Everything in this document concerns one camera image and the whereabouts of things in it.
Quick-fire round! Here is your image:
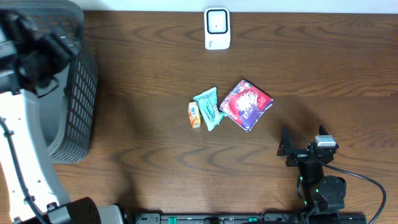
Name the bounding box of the orange snack box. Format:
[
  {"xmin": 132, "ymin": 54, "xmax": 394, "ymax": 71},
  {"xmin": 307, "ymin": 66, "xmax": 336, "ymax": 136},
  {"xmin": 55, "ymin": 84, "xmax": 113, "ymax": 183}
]
[{"xmin": 188, "ymin": 101, "xmax": 201, "ymax": 129}]

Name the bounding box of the green wipes packet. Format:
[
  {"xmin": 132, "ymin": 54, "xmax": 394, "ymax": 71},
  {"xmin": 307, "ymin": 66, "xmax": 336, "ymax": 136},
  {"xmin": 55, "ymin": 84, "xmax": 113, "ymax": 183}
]
[{"xmin": 193, "ymin": 87, "xmax": 227, "ymax": 131}]

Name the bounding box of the purple red pad packet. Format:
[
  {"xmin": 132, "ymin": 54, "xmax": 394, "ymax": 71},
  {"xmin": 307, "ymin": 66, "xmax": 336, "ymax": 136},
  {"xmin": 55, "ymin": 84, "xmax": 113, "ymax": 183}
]
[{"xmin": 220, "ymin": 80, "xmax": 274, "ymax": 132}]

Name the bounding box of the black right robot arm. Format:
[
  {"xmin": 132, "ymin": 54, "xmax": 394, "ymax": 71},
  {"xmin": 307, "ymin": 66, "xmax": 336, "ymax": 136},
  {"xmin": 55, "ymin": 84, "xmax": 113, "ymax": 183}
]
[{"xmin": 277, "ymin": 126, "xmax": 346, "ymax": 213}]

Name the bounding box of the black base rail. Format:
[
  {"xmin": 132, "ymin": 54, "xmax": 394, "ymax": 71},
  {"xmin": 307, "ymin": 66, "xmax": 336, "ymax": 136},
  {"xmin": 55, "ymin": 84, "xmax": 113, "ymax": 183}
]
[{"xmin": 132, "ymin": 212, "xmax": 367, "ymax": 224}]

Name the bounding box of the white barcode scanner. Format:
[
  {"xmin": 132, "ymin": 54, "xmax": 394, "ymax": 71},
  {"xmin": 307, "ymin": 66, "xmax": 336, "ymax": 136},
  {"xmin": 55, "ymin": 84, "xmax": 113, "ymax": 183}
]
[{"xmin": 204, "ymin": 7, "xmax": 231, "ymax": 50}]

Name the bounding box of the dark grey plastic basket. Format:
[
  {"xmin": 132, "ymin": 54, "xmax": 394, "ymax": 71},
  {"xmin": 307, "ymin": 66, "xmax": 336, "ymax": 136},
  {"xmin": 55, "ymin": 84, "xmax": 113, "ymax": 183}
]
[{"xmin": 1, "ymin": 0, "xmax": 98, "ymax": 164}]

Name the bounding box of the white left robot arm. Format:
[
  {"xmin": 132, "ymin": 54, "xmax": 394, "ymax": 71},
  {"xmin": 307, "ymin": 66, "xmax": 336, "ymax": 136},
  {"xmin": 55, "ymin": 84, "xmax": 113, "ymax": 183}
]
[{"xmin": 1, "ymin": 9, "xmax": 130, "ymax": 223}]

